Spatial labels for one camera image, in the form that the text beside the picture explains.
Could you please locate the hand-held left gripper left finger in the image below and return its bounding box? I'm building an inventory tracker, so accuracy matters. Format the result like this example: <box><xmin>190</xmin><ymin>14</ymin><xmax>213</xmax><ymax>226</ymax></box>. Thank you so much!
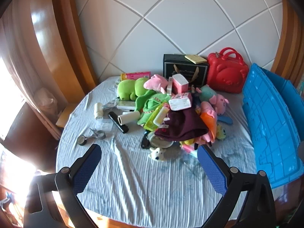
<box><xmin>23</xmin><ymin>144</ymin><xmax>102</xmax><ymax>228</ymax></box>

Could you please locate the small white box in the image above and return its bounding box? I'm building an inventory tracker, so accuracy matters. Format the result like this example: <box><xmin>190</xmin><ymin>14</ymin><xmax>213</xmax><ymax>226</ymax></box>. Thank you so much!
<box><xmin>166</xmin><ymin>77</ymin><xmax>174</xmax><ymax>95</ymax></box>

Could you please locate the pig plush teal dress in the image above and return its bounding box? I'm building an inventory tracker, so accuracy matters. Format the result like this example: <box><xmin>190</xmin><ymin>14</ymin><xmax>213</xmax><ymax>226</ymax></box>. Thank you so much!
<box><xmin>196</xmin><ymin>85</ymin><xmax>230</xmax><ymax>114</ymax></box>

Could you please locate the pink labelled tissue pack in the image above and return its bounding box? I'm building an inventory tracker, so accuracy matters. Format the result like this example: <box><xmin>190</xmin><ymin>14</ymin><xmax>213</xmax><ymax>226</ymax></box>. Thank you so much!
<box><xmin>168</xmin><ymin>93</ymin><xmax>193</xmax><ymax>111</ymax></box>

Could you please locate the yellow notepad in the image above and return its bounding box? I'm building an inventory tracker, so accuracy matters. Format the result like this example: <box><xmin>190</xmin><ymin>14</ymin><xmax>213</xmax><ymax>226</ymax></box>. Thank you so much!
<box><xmin>185</xmin><ymin>54</ymin><xmax>207</xmax><ymax>64</ymax></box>

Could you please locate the red bear suitcase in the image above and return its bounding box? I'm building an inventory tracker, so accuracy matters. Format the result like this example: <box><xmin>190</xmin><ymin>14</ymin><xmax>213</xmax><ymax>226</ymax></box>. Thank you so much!
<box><xmin>206</xmin><ymin>47</ymin><xmax>249</xmax><ymax>94</ymax></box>

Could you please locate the white lint roller refill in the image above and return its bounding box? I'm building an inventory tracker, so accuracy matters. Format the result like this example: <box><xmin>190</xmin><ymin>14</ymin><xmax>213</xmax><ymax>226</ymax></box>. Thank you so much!
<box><xmin>118</xmin><ymin>111</ymin><xmax>141</xmax><ymax>126</ymax></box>

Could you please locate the black gift box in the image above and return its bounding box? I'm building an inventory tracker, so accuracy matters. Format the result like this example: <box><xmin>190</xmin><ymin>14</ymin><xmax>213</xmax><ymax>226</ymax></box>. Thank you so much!
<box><xmin>163</xmin><ymin>54</ymin><xmax>209</xmax><ymax>87</ymax></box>

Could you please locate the metal clip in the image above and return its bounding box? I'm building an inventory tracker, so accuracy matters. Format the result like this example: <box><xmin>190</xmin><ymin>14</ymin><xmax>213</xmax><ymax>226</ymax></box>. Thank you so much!
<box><xmin>89</xmin><ymin>128</ymin><xmax>106</xmax><ymax>139</ymax></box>

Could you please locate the white toothpaste box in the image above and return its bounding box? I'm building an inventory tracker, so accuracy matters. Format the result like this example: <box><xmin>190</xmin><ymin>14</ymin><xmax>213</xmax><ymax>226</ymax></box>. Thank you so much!
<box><xmin>117</xmin><ymin>100</ymin><xmax>137</xmax><ymax>111</ymax></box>

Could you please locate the white plastic bottle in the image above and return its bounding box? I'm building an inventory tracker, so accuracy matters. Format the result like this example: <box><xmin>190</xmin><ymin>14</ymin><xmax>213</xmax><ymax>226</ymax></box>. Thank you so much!
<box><xmin>94</xmin><ymin>102</ymin><xmax>104</xmax><ymax>120</ymax></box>

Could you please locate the pink yellow cylinder packet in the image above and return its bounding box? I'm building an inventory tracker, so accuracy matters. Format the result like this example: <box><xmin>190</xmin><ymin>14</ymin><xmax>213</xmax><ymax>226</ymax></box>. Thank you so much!
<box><xmin>120</xmin><ymin>71</ymin><xmax>152</xmax><ymax>81</ymax></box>

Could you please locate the wooden side table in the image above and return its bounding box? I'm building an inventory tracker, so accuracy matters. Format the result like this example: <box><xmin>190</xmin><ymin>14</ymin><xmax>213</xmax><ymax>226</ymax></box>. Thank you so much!
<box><xmin>56</xmin><ymin>103</ymin><xmax>78</xmax><ymax>127</ymax></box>

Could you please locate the maroon knit hat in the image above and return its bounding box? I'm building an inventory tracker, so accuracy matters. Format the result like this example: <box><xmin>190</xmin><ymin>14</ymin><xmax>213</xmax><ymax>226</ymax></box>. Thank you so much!
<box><xmin>154</xmin><ymin>109</ymin><xmax>209</xmax><ymax>142</ymax></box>

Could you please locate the small white bear plush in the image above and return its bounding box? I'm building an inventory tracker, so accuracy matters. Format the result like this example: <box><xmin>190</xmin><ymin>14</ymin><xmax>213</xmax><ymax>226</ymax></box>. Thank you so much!
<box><xmin>149</xmin><ymin>147</ymin><xmax>167</xmax><ymax>162</ymax></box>

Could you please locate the silver foil tube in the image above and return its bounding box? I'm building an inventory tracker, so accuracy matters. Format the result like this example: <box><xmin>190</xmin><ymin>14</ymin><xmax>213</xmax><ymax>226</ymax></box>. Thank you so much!
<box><xmin>103</xmin><ymin>99</ymin><xmax>120</xmax><ymax>110</ymax></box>

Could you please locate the green plush garment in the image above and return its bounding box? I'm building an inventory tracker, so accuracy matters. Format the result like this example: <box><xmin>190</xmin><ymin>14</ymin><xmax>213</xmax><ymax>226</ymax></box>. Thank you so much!
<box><xmin>135</xmin><ymin>89</ymin><xmax>171</xmax><ymax>127</ymax></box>

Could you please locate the clear tape roll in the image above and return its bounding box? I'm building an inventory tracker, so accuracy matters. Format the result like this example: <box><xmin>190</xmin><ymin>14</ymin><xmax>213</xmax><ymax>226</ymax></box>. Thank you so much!
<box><xmin>147</xmin><ymin>133</ymin><xmax>176</xmax><ymax>149</ymax></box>

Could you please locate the blue plastic crate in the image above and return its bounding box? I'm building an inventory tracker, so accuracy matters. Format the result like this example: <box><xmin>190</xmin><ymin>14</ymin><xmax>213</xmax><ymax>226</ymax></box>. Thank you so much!
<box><xmin>242</xmin><ymin>63</ymin><xmax>304</xmax><ymax>189</ymax></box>

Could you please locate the clear plastic bag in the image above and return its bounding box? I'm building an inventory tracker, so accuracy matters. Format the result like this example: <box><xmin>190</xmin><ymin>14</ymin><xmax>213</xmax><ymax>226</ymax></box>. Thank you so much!
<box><xmin>33</xmin><ymin>88</ymin><xmax>59</xmax><ymax>121</ymax></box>

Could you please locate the clear plastic box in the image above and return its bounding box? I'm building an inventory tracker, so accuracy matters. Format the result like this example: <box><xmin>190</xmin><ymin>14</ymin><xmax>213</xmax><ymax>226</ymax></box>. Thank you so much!
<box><xmin>95</xmin><ymin>120</ymin><xmax>113</xmax><ymax>132</ymax></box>

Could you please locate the green one-eyed monster plush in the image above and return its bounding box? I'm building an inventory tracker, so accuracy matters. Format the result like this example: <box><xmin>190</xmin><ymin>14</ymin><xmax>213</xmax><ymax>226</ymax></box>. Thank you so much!
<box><xmin>216</xmin><ymin>123</ymin><xmax>227</xmax><ymax>140</ymax></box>

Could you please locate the black cylinder roll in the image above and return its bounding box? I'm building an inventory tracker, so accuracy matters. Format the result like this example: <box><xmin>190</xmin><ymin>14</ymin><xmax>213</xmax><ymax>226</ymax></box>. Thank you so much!
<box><xmin>108</xmin><ymin>111</ymin><xmax>129</xmax><ymax>133</ymax></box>

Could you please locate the green plush frog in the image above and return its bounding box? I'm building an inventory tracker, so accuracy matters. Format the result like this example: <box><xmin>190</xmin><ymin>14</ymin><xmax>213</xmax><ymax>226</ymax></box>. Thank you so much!
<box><xmin>117</xmin><ymin>77</ymin><xmax>150</xmax><ymax>101</ymax></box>

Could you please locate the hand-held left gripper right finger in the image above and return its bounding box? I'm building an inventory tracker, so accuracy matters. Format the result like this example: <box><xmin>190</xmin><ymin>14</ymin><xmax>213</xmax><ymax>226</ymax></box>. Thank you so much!
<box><xmin>197</xmin><ymin>145</ymin><xmax>277</xmax><ymax>228</ymax></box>

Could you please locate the pink plush animal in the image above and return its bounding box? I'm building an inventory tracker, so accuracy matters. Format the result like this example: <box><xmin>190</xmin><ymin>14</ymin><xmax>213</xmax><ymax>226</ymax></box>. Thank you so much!
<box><xmin>143</xmin><ymin>74</ymin><xmax>169</xmax><ymax>94</ymax></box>

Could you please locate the black rectangular device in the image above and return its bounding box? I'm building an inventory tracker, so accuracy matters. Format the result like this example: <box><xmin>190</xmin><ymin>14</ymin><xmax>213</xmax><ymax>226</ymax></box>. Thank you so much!
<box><xmin>141</xmin><ymin>132</ymin><xmax>151</xmax><ymax>150</ymax></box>

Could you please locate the blue plastic piece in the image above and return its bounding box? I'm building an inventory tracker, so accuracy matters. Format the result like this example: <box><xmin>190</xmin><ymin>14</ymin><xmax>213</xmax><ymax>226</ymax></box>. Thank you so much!
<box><xmin>217</xmin><ymin>116</ymin><xmax>234</xmax><ymax>125</ymax></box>

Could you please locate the green wet wipes packet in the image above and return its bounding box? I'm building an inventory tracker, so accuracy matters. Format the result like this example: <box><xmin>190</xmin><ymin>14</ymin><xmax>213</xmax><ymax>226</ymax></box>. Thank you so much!
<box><xmin>144</xmin><ymin>106</ymin><xmax>171</xmax><ymax>131</ymax></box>

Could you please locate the pig plush orange dress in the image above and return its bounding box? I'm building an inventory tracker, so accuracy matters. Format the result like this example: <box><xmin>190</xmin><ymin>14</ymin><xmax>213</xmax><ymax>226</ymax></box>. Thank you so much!
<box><xmin>199</xmin><ymin>101</ymin><xmax>218</xmax><ymax>145</ymax></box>

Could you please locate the tall pink tissue pack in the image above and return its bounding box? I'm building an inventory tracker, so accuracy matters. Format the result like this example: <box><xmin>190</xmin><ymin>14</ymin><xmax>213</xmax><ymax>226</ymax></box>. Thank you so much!
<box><xmin>171</xmin><ymin>74</ymin><xmax>190</xmax><ymax>94</ymax></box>

